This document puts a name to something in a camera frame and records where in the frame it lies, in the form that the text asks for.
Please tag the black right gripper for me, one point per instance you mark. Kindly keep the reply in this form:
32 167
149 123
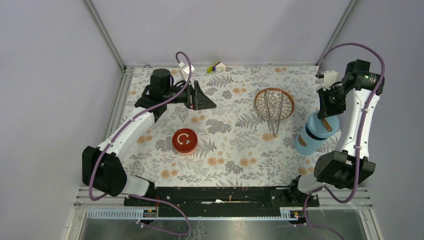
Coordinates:
325 110

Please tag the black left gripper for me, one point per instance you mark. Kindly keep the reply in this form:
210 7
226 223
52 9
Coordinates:
196 94

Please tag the light blue round lid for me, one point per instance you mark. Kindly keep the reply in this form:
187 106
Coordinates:
321 129

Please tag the red round lid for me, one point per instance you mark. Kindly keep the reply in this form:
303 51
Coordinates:
185 139

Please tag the clear plastic tongs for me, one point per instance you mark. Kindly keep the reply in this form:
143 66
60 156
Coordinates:
274 104

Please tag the light blue cup container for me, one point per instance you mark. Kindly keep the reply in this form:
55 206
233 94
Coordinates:
308 141

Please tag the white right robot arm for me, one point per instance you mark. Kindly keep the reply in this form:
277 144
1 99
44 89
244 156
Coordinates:
337 167

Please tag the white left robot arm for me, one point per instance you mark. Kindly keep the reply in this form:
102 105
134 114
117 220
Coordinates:
102 168

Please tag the small toy house block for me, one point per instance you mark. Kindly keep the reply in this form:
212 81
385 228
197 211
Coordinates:
216 67

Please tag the patterned ceramic plate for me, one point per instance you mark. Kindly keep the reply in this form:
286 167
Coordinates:
288 103

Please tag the floral patterned tablecloth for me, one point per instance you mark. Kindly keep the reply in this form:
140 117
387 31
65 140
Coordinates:
235 145

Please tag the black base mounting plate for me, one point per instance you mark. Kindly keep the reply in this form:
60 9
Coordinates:
226 202

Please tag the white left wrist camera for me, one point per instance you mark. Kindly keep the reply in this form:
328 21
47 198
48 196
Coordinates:
184 70

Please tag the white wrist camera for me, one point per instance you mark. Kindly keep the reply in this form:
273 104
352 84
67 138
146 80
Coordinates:
184 70
328 77

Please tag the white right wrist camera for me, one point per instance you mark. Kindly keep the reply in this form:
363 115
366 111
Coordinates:
328 77

